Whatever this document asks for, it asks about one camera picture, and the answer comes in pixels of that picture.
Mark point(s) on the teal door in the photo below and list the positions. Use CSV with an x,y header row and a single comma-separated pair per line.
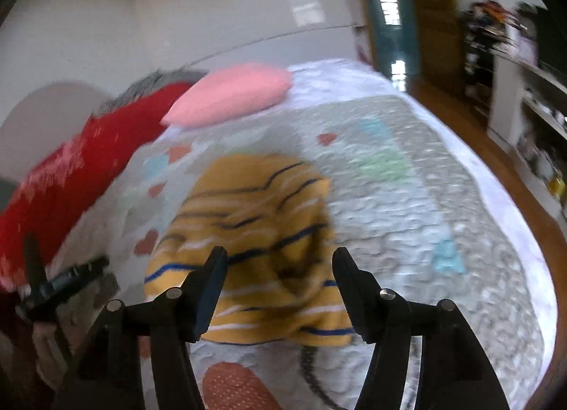
x,y
392,20

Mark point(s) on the white shelf unit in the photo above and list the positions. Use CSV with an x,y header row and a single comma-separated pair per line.
x,y
531,104

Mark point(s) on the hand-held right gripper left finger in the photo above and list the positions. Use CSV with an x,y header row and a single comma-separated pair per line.
x,y
208,294

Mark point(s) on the yellow striped small garment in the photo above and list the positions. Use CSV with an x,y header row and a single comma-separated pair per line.
x,y
261,224

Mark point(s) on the pink pillow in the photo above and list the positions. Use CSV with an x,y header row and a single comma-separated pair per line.
x,y
230,93

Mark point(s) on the brown wooden door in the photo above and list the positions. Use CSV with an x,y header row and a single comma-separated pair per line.
x,y
438,20

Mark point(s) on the white shelving unit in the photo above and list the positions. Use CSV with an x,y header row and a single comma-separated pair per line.
x,y
500,24

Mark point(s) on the red blanket with white print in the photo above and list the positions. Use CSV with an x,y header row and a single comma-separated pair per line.
x,y
66,179

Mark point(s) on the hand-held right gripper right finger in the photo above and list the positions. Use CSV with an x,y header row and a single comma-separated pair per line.
x,y
354,294

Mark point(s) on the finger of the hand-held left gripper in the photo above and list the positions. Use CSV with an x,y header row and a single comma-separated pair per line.
x,y
33,259
66,280

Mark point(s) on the grey fuzzy blanket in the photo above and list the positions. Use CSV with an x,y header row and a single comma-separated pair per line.
x,y
141,86

